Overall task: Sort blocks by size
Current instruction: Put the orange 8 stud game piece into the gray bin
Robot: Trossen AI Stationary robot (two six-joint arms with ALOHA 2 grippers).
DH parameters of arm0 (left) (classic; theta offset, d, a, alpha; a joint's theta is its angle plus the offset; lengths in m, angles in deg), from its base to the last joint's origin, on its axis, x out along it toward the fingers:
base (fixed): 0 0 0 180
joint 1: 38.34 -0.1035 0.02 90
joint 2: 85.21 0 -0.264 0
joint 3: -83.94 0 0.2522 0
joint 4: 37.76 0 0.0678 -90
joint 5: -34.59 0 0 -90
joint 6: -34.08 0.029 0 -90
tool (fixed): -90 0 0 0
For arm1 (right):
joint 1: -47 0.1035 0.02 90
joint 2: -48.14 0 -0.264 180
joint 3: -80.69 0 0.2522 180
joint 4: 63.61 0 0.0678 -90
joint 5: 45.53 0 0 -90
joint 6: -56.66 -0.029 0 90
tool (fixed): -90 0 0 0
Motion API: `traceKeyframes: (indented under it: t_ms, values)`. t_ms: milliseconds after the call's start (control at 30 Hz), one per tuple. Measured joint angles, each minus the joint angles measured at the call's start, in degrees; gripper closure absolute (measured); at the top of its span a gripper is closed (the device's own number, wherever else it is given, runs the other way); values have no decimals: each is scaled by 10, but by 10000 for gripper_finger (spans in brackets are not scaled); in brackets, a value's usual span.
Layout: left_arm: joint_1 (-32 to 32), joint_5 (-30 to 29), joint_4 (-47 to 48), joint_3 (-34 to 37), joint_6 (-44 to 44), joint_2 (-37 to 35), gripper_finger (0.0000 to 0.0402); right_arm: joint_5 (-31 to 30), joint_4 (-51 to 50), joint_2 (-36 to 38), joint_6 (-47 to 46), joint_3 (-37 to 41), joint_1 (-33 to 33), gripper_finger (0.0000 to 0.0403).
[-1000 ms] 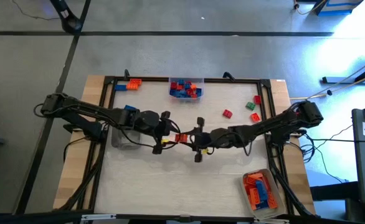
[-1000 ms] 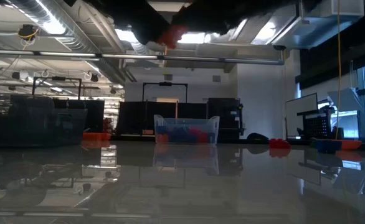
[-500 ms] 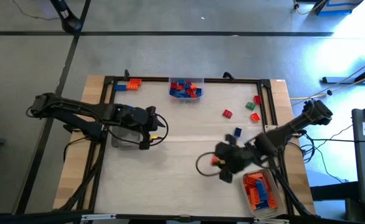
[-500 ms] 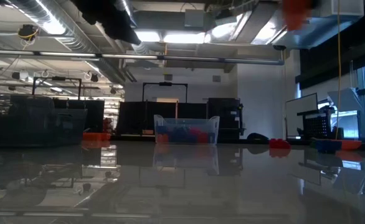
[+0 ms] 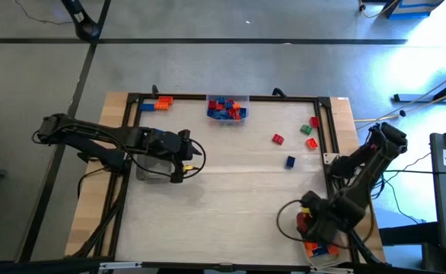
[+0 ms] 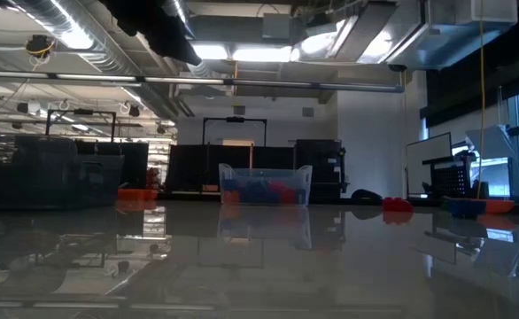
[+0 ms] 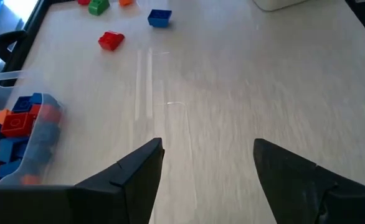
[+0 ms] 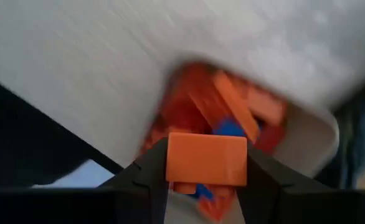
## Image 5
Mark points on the small orange block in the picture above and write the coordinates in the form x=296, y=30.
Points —
x=238, y=116
x=237, y=106

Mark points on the white plastic tray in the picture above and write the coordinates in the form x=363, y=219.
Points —
x=337, y=260

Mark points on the grey translucent bin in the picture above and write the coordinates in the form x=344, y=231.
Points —
x=150, y=173

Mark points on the white rail bracket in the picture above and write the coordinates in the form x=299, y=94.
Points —
x=120, y=265

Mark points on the black table frame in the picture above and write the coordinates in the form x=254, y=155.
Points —
x=177, y=96

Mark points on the red rectangular block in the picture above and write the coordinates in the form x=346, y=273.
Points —
x=278, y=139
x=314, y=122
x=303, y=222

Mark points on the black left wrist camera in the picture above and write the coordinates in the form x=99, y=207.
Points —
x=188, y=146

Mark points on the green block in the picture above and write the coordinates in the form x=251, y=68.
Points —
x=306, y=129

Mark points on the black stand base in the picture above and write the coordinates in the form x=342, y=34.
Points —
x=86, y=28

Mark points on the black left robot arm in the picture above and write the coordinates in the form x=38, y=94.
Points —
x=93, y=133

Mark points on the black floor strip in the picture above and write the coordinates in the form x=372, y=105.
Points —
x=74, y=95
x=208, y=40

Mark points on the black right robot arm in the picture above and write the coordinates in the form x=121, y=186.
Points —
x=375, y=160

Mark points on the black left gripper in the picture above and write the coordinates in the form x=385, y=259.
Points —
x=164, y=144

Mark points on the blue white box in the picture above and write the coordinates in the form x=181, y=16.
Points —
x=413, y=9

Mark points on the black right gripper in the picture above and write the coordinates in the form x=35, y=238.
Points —
x=323, y=224

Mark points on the clear plastic bin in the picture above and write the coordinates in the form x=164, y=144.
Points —
x=227, y=97

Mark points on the white mounting bracket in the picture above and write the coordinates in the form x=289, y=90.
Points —
x=330, y=158

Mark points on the black frame clamp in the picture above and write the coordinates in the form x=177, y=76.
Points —
x=155, y=90
x=279, y=92

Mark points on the black floor stand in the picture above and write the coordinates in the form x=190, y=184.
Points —
x=428, y=98

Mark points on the black rig bar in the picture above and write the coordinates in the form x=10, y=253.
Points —
x=36, y=266

